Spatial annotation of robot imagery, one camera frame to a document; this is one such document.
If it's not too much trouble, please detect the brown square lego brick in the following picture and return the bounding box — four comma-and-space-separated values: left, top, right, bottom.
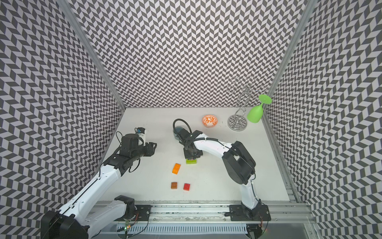
171, 182, 178, 189

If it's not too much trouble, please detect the green plastic wine glass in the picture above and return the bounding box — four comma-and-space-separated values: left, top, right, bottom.
247, 94, 272, 123

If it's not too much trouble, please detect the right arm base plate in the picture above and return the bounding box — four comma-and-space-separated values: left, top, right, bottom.
224, 204, 272, 222

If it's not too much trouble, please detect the lime long lego brick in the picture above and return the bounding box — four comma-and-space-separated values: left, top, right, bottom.
186, 159, 197, 164

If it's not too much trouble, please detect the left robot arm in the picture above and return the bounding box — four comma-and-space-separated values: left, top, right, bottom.
40, 127, 157, 239

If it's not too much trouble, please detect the teal ceramic cup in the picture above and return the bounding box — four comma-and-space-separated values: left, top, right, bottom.
173, 126, 183, 140

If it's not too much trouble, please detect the red square lego brick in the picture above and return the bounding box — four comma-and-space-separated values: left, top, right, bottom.
183, 183, 191, 191

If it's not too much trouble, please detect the orange patterned small bowl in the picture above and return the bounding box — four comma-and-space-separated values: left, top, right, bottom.
202, 115, 218, 128

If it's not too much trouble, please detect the aluminium front rail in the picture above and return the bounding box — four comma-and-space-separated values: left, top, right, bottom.
135, 201, 316, 224

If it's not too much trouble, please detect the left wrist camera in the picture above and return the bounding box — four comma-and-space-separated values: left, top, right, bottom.
135, 127, 146, 146

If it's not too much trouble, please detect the orange long lego brick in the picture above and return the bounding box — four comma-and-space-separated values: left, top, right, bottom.
172, 163, 181, 174

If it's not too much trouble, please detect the chrome glass holder stand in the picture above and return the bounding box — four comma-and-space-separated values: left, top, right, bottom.
227, 81, 266, 132

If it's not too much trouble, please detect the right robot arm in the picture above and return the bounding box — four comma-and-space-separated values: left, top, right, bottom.
173, 127, 261, 210

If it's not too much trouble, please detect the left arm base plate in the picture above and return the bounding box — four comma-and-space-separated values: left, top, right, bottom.
114, 205, 152, 222

